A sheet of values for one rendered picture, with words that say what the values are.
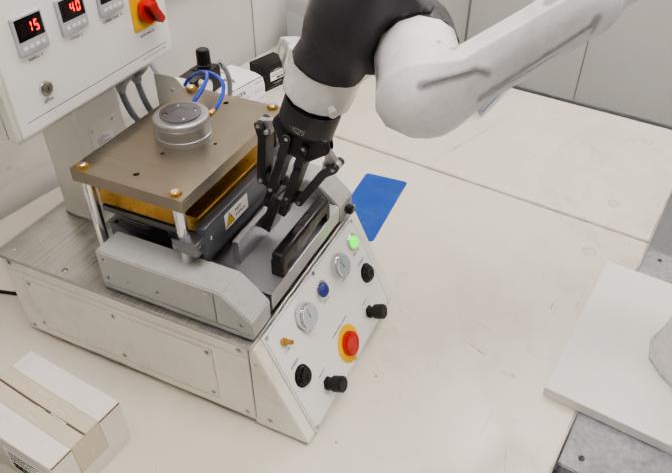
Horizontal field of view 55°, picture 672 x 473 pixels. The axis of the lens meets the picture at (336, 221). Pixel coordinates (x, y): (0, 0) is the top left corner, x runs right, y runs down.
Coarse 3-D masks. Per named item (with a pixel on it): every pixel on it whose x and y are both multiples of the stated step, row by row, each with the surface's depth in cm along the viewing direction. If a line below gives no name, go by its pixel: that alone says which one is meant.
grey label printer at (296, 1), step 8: (288, 0) 186; (296, 0) 185; (304, 0) 183; (288, 8) 188; (296, 8) 186; (304, 8) 184; (288, 16) 189; (296, 16) 187; (288, 24) 191; (296, 24) 189; (288, 32) 192; (296, 32) 190
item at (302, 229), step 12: (312, 204) 96; (324, 204) 97; (312, 216) 94; (324, 216) 99; (300, 228) 92; (312, 228) 94; (288, 240) 90; (300, 240) 91; (276, 252) 88; (288, 252) 89; (276, 264) 88
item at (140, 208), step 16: (240, 160) 97; (256, 160) 97; (224, 176) 94; (240, 176) 94; (112, 192) 90; (208, 192) 90; (224, 192) 90; (112, 208) 93; (128, 208) 91; (144, 208) 89; (160, 208) 88; (192, 208) 87; (208, 208) 88; (160, 224) 90; (192, 224) 87
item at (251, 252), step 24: (264, 216) 95; (288, 216) 101; (336, 216) 103; (240, 240) 90; (264, 240) 96; (312, 240) 96; (240, 264) 92; (264, 264) 92; (288, 264) 92; (264, 288) 88; (288, 288) 92
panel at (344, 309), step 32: (352, 224) 108; (352, 256) 107; (352, 288) 106; (288, 320) 92; (320, 320) 98; (352, 320) 105; (288, 352) 91; (320, 352) 97; (288, 384) 90; (320, 384) 97; (320, 416) 96
